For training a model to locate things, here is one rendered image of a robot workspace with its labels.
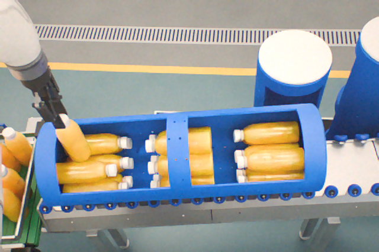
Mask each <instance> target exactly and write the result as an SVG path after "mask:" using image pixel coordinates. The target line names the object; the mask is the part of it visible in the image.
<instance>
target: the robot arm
mask: <svg viewBox="0 0 379 252"><path fill-rule="evenodd" d="M0 62H3V63H5V64H6V67H7V68H8V69H9V71H11V73H12V75H13V77H15V78H16V79H19V80H20V82H21V83H22V84H23V87H25V88H28V89H29V90H31V92H32V94H33V97H35V98H36V101H35V102H34V103H32V104H31V105H32V108H35V109H36V110H37V112H38V113H39V114H40V116H41V117H42V118H43V120H44V122H51V123H52V124H53V126H54V128H55V129H63V128H66V126H65V124H64V122H63V120H62V117H61V116H60V115H59V114H66V115H68V112H67V111H66V109H65V107H64V105H63V103H62V101H61V100H60V99H63V96H62V95H58V92H60V89H59V87H58V85H57V83H56V80H55V78H54V76H53V75H52V73H51V70H50V66H49V65H48V62H49V61H48V58H47V56H46V55H45V53H44V51H43V48H42V46H41V44H40V42H39V37H38V34H37V31H36V28H35V26H34V24H33V22H32V20H31V19H30V17H29V16H28V14H27V12H26V11H25V10H24V8H23V7H22V6H21V4H20V3H19V2H18V1H17V0H0ZM54 88H55V89H54ZM1 172H2V153H1V144H0V243H1V240H2V213H3V197H2V177H1Z"/></svg>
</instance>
